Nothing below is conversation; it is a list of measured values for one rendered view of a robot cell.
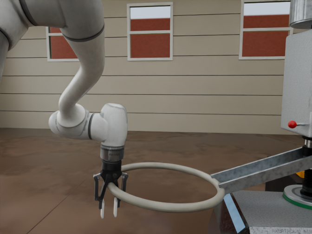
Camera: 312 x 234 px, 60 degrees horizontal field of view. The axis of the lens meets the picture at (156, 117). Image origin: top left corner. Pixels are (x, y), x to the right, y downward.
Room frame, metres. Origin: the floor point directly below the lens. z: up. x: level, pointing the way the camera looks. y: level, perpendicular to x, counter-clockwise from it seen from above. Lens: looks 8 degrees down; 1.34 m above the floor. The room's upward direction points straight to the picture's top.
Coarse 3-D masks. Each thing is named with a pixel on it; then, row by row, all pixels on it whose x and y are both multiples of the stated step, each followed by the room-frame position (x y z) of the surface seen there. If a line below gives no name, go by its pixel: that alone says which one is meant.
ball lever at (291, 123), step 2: (288, 122) 1.06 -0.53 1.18; (290, 122) 1.05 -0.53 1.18; (292, 122) 1.05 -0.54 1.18; (294, 122) 1.05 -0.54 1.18; (288, 124) 1.06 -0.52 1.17; (290, 124) 1.05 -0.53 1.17; (292, 124) 1.04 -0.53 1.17; (294, 124) 1.04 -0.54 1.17; (296, 124) 1.05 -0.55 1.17; (298, 124) 1.05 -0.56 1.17; (300, 124) 1.05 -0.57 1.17; (302, 124) 1.05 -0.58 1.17; (304, 124) 1.05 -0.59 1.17; (288, 126) 1.06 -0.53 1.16; (290, 126) 1.05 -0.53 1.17; (292, 126) 1.04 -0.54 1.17; (294, 126) 1.04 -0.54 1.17; (292, 128) 1.05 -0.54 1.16
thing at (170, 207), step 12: (132, 168) 1.24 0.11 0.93; (144, 168) 1.29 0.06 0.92; (156, 168) 1.31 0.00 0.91; (168, 168) 1.30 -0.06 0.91; (180, 168) 1.29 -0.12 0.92; (192, 168) 1.27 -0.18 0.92; (216, 180) 1.13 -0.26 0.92; (120, 192) 0.92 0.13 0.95; (132, 204) 0.88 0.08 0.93; (144, 204) 0.86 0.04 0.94; (156, 204) 0.85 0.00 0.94; (168, 204) 0.85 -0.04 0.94; (180, 204) 0.86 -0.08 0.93; (192, 204) 0.87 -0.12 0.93; (204, 204) 0.88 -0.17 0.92; (216, 204) 0.92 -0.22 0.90
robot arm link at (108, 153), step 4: (104, 148) 0.97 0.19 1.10; (108, 148) 0.96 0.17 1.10; (112, 148) 0.96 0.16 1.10; (116, 148) 0.97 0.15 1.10; (120, 148) 0.98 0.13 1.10; (100, 152) 0.99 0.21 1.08; (104, 152) 0.97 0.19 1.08; (108, 152) 0.96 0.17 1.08; (112, 152) 0.96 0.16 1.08; (116, 152) 0.97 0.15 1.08; (120, 152) 0.98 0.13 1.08; (100, 156) 0.99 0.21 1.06; (104, 156) 0.97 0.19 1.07; (108, 156) 0.96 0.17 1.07; (112, 156) 0.96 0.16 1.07; (116, 156) 0.97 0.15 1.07; (120, 156) 0.98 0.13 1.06; (108, 160) 0.96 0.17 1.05; (112, 160) 0.97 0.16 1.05; (116, 160) 0.97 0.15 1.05
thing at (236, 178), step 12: (276, 156) 1.18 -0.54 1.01; (288, 156) 1.18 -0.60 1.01; (300, 156) 1.19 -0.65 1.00; (240, 168) 1.16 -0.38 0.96; (252, 168) 1.17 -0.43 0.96; (264, 168) 1.17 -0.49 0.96; (276, 168) 1.06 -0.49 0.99; (288, 168) 1.07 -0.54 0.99; (300, 168) 1.07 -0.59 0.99; (228, 180) 1.15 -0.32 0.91; (240, 180) 1.05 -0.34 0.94; (252, 180) 1.05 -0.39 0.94; (264, 180) 1.06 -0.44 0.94; (228, 192) 1.05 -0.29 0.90
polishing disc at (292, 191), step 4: (284, 188) 1.20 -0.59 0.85; (288, 188) 1.20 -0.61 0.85; (292, 188) 1.20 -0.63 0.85; (296, 188) 1.20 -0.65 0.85; (300, 188) 1.20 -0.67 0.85; (284, 192) 1.17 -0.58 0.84; (288, 192) 1.15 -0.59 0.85; (292, 192) 1.15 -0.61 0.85; (296, 192) 1.15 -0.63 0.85; (288, 196) 1.12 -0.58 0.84; (292, 196) 1.11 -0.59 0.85; (296, 196) 1.11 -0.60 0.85; (300, 196) 1.11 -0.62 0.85; (304, 196) 1.11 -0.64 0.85; (296, 200) 1.08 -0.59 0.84; (300, 200) 1.07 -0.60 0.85; (304, 200) 1.07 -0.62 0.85; (308, 200) 1.07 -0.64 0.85; (308, 204) 1.05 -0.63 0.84
